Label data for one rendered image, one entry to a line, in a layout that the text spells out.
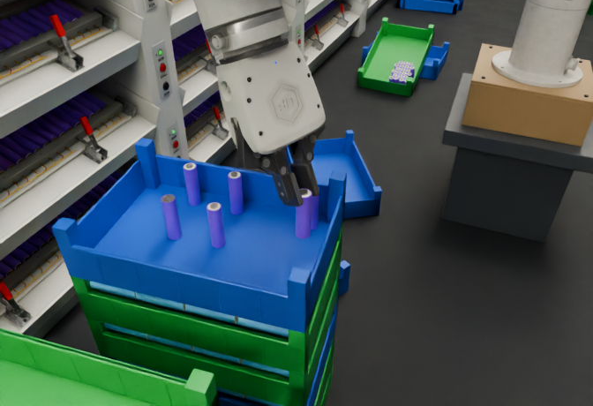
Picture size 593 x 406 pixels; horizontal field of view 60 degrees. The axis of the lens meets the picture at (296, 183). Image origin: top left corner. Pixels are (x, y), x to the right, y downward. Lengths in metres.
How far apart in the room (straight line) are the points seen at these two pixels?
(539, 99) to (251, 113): 0.78
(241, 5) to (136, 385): 0.37
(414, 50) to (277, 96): 1.59
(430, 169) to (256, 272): 0.98
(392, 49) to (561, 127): 1.02
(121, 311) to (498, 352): 0.73
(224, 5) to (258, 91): 0.09
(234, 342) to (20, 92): 0.54
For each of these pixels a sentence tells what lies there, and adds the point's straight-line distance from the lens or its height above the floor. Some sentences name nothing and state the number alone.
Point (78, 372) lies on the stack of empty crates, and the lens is 0.57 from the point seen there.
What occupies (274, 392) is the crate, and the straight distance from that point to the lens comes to 0.70.
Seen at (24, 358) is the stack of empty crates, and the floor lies 0.42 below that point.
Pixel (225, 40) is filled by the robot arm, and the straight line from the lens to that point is 0.52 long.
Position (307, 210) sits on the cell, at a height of 0.49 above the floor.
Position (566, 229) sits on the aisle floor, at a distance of 1.46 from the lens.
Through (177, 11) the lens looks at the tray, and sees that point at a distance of 1.22.
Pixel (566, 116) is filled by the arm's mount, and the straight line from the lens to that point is 1.20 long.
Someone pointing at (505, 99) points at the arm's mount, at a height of 0.36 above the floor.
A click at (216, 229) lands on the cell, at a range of 0.65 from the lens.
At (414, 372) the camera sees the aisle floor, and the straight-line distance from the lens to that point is 1.06.
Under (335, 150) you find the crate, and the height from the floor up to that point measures 0.01.
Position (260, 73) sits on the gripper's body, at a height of 0.65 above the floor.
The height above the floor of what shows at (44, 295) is 0.11.
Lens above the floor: 0.87
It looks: 37 degrees down
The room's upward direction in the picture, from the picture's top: straight up
